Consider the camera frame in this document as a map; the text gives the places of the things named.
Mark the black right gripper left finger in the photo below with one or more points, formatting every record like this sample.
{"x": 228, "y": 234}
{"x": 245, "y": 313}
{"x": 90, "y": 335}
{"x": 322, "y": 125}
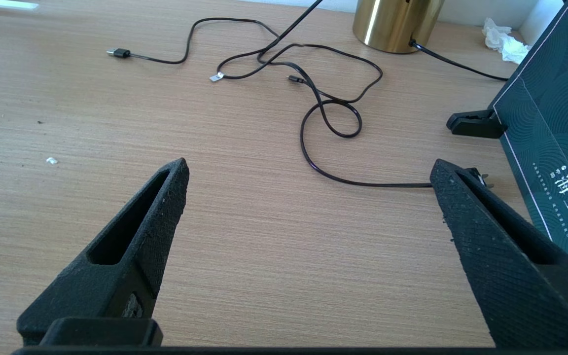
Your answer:
{"x": 156, "y": 236}

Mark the small white paper scrap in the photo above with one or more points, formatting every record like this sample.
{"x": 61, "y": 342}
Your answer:
{"x": 52, "y": 160}

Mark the black clip stand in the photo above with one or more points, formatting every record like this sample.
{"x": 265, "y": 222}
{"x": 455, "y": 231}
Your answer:
{"x": 474, "y": 123}

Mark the crumpled white tissue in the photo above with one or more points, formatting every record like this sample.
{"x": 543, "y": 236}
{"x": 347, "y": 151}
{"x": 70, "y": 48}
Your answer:
{"x": 503, "y": 42}

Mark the white router with antennas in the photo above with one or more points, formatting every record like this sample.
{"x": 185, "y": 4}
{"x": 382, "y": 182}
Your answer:
{"x": 3, "y": 4}

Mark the gold desk lamp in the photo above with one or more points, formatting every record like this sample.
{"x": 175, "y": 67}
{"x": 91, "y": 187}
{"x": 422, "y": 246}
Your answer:
{"x": 395, "y": 24}

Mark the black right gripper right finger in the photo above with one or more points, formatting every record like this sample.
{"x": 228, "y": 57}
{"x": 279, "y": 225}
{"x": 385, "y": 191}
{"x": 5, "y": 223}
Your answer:
{"x": 506, "y": 266}

